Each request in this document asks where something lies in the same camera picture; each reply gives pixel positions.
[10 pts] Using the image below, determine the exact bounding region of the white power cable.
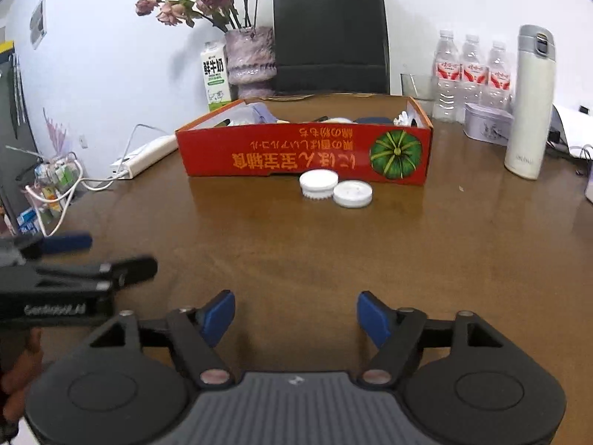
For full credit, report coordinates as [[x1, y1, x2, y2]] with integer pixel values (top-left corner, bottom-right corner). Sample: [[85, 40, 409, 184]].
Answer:
[[25, 123, 168, 237]]

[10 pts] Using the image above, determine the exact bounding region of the mottled purple vase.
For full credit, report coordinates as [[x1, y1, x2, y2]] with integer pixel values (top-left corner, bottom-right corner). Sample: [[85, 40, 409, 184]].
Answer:
[[225, 26, 277, 99]]

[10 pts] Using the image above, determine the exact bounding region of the white smooth round lid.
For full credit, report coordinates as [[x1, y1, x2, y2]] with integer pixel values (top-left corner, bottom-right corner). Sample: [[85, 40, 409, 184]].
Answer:
[[332, 180, 374, 208]]

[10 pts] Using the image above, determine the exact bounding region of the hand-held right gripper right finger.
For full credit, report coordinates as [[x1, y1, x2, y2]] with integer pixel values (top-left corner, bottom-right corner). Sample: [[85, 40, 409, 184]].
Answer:
[[357, 290, 503, 386]]

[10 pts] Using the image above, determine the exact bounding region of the grey wall panel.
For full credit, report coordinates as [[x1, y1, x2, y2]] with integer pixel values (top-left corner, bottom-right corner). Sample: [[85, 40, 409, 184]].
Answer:
[[29, 0, 48, 49]]

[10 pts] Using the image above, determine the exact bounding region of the white ribbed round lid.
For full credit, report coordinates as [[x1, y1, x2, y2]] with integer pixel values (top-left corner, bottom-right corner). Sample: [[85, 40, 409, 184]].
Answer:
[[299, 170, 340, 203]]

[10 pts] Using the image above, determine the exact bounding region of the clear glass cup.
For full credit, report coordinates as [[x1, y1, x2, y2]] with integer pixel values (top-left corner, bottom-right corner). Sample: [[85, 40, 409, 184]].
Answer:
[[400, 73, 436, 113]]

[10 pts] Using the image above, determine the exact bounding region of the person's left hand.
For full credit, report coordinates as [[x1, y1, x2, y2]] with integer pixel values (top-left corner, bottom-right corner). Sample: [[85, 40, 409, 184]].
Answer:
[[0, 327, 44, 423]]

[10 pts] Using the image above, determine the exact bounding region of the cluster of small colourful cartons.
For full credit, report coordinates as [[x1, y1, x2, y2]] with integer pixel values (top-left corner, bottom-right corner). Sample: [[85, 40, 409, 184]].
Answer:
[[19, 153, 84, 235]]

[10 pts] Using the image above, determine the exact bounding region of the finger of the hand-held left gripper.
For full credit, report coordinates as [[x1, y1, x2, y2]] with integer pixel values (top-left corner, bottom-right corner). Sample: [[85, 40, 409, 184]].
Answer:
[[36, 255, 159, 293], [19, 233, 93, 260]]

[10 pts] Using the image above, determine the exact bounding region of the white green milk carton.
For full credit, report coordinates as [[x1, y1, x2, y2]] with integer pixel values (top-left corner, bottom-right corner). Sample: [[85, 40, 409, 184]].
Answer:
[[200, 41, 232, 113]]

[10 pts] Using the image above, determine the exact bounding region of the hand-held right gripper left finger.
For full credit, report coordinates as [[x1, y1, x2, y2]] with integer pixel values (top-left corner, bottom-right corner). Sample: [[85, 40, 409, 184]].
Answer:
[[88, 289, 237, 390]]

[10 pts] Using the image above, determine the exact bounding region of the white power strip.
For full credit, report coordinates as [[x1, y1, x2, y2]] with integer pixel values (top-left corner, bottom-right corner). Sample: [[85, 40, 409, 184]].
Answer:
[[110, 134, 180, 179]]

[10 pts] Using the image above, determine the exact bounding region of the dark panel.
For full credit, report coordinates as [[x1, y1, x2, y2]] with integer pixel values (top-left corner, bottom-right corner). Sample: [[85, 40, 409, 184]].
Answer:
[[0, 39, 44, 237]]

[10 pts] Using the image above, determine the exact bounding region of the printed white tin box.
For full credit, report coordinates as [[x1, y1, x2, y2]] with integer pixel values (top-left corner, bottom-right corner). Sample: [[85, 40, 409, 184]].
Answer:
[[464, 102, 515, 146]]

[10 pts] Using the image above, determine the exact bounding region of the red label water bottle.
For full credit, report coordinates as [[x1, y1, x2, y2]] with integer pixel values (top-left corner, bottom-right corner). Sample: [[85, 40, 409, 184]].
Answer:
[[482, 40, 515, 112], [432, 29, 464, 123], [458, 34, 487, 107]]

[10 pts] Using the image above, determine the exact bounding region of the white thermos bottle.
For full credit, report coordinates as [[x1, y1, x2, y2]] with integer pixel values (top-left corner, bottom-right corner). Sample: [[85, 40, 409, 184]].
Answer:
[[504, 24, 556, 181]]

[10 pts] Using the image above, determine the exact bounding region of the wooden desktop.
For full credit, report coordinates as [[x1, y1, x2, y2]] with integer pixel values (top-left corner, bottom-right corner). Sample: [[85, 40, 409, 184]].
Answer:
[[0, 95, 593, 445]]

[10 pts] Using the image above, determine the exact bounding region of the black paper bag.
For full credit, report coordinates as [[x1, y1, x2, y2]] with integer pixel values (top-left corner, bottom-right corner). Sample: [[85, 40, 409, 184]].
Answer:
[[272, 0, 391, 96]]

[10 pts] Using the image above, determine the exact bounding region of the red pumpkin print cardboard box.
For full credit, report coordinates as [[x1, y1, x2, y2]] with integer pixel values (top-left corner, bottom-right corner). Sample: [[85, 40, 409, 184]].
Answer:
[[175, 94, 434, 186]]

